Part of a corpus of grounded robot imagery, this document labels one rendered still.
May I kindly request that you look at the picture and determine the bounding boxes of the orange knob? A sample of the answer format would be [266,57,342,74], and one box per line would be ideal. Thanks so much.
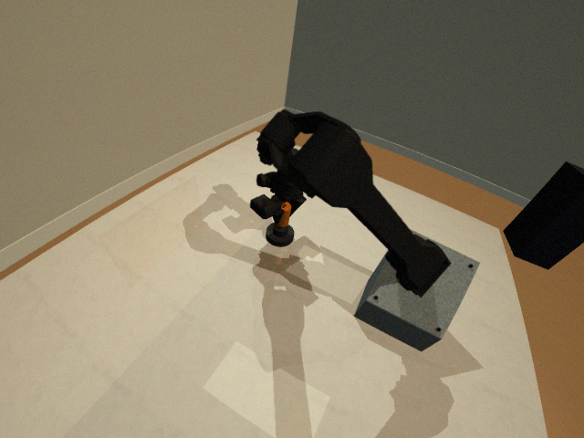
[275,202,291,227]

